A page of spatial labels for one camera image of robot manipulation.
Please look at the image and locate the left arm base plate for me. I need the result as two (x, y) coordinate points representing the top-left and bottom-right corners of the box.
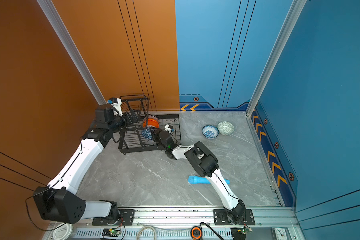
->
(92, 209), (135, 227)

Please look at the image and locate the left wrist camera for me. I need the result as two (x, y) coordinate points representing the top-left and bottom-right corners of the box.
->
(108, 98), (123, 116)

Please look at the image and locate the blue geometric patterned bowl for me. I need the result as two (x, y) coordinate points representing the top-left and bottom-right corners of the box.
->
(141, 127), (153, 140)

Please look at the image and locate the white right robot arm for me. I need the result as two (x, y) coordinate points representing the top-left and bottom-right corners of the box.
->
(151, 128), (246, 225)

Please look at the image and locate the green circuit board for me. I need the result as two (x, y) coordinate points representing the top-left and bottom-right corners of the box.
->
(102, 228), (122, 239)
(237, 226), (253, 235)

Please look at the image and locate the white coiled cable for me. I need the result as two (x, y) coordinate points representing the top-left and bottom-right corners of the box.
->
(136, 225), (158, 240)

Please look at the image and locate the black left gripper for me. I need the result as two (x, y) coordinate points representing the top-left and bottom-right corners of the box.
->
(108, 109), (140, 135)

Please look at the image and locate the green circuit board right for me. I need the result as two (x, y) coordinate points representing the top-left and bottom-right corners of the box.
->
(237, 226), (253, 235)

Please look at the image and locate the orange plastic bowl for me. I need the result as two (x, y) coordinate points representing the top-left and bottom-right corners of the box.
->
(143, 117), (160, 128)

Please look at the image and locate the black metal dish rack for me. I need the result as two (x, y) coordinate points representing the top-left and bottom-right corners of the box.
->
(119, 95), (182, 154)

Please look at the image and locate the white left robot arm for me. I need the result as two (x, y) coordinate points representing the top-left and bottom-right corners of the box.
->
(32, 103), (141, 224)

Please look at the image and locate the light blue plastic cylinder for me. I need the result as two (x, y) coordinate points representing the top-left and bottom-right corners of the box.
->
(188, 175), (230, 185)

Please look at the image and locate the white analog clock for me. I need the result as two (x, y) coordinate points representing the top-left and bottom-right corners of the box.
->
(273, 228), (289, 240)

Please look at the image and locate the white round lid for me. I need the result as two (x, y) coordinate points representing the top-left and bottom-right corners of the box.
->
(52, 224), (75, 240)

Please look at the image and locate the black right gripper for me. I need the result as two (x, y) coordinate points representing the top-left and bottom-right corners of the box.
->
(149, 126), (169, 152)

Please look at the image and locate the green patterned white bowl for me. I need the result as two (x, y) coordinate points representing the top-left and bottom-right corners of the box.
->
(218, 121), (235, 136)

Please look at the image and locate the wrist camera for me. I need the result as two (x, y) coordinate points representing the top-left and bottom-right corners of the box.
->
(165, 124), (175, 134)
(108, 98), (123, 116)

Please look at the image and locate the green circuit board left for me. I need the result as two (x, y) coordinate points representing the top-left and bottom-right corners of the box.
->
(102, 228), (122, 239)

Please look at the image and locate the orange black tape measure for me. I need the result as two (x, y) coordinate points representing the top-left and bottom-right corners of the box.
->
(191, 226), (203, 240)

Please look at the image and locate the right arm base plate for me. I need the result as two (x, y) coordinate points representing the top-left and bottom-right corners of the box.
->
(213, 209), (256, 226)

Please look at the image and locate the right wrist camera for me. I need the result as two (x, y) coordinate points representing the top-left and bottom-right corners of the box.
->
(165, 124), (175, 134)

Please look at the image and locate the blue floral white bowl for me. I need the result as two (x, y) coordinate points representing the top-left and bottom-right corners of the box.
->
(202, 125), (219, 139)

